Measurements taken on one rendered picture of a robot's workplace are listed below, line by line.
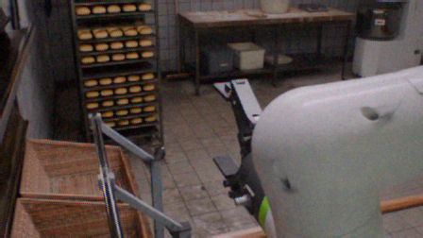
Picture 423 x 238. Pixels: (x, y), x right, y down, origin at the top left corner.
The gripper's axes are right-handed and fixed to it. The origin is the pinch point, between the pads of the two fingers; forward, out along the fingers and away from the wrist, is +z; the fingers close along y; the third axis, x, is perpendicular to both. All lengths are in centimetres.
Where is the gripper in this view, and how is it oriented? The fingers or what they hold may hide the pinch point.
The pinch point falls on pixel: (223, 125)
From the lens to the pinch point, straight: 74.1
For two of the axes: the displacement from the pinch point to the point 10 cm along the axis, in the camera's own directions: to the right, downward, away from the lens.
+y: 0.0, 9.2, 3.9
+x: 9.5, -1.2, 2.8
